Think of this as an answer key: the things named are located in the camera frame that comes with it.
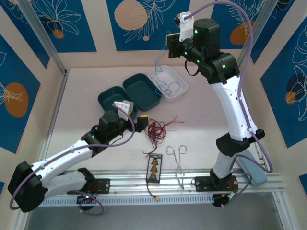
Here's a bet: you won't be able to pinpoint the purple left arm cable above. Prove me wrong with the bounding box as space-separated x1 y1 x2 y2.
8 104 135 216

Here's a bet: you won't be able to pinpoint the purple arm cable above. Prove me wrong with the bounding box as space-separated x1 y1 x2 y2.
8 104 135 216
189 1 274 209

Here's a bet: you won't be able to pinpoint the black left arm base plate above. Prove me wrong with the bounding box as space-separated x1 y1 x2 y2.
66 178 111 195

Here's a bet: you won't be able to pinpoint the small black controller board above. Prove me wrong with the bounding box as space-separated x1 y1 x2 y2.
76 193 97 205
213 193 238 208

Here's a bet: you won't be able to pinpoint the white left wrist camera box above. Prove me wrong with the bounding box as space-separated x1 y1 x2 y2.
113 100 135 120

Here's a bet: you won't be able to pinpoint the black board with orange connectors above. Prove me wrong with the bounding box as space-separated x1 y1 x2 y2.
145 152 163 184

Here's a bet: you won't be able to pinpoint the white plastic container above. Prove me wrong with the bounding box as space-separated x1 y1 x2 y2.
148 65 188 102

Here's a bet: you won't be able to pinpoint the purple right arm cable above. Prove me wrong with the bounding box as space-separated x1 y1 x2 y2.
189 1 274 209

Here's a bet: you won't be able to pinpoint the metal scissor-handle tongs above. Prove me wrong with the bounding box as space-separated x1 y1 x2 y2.
165 144 187 190

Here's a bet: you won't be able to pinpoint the red wire with yellow plug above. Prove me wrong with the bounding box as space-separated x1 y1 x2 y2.
146 181 162 202

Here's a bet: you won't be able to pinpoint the light blue case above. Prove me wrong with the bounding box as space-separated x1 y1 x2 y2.
236 154 268 186

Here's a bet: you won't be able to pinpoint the aluminium corner post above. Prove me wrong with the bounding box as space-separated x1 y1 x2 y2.
232 0 276 72
18 0 69 75

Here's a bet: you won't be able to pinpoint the aluminium side rail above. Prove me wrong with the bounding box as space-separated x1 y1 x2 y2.
232 68 271 173
39 71 70 166

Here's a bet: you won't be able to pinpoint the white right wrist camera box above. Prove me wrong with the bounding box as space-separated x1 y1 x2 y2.
176 11 195 42

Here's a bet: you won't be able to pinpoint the large teal plastic container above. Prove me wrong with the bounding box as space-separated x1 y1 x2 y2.
97 86 138 122

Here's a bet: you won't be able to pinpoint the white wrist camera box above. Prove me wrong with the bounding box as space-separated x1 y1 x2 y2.
176 11 195 42
113 100 135 120

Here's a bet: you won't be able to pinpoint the aluminium rail frame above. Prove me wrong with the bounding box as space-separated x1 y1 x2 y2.
20 167 285 199

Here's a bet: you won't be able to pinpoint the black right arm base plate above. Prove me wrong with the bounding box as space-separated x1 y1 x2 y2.
194 176 239 192

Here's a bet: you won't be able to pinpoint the small teal plastic container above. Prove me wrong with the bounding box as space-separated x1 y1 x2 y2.
122 73 162 112

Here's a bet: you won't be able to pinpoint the white slotted cable duct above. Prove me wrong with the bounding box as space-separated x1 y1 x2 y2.
31 194 214 207

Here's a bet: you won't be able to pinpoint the bundle of coloured wires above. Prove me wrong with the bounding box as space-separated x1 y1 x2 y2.
153 116 185 131

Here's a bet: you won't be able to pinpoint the thin blue cable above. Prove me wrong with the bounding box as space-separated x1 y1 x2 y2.
153 45 180 98

